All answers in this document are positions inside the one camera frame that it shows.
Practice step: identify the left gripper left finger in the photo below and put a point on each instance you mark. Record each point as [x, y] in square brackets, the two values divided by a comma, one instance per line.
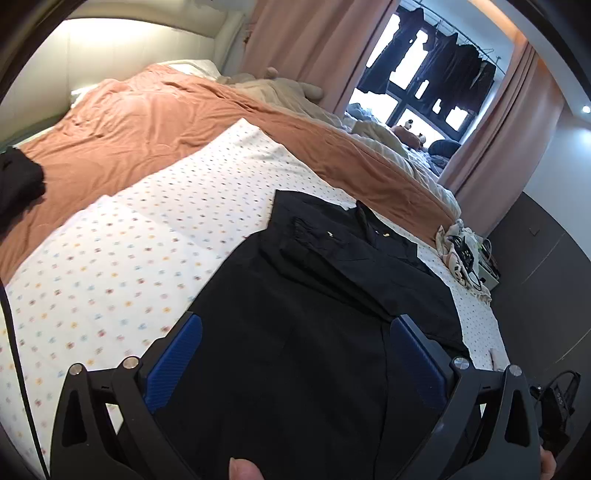
[104, 426]

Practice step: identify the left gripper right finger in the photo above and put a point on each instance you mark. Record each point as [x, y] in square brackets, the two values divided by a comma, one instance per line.
[487, 428]

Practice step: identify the black shirt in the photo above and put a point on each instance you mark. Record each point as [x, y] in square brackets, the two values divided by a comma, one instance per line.
[296, 370]

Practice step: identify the hanging dark clothes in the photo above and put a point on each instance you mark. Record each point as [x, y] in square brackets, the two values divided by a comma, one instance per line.
[426, 69]

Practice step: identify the person's hand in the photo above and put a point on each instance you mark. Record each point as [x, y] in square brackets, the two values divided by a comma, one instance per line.
[241, 469]

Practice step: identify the black device on floor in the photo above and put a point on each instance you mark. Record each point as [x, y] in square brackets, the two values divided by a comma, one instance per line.
[554, 408]

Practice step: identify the floral white bed sheet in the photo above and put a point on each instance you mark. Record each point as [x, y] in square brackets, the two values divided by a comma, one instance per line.
[120, 273]

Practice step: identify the white bedside box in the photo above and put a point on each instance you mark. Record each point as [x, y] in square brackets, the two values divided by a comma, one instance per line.
[489, 273]

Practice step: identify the black folded garment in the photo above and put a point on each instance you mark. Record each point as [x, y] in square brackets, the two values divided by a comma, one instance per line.
[22, 183]

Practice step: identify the orange brown duvet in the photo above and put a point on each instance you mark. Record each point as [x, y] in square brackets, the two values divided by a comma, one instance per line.
[123, 131]

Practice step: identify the white pillow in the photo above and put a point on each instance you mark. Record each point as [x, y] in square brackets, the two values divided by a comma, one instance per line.
[201, 68]

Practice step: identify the beige plush toy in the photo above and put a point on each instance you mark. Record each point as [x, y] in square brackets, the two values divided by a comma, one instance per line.
[273, 89]

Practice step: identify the cream headboard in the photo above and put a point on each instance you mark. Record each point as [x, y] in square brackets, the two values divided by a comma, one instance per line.
[113, 40]

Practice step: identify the pink curtain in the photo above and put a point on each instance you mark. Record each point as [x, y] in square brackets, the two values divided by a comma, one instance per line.
[322, 42]

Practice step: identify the patterned cloth with cables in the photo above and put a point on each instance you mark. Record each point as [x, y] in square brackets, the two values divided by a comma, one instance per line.
[458, 247]

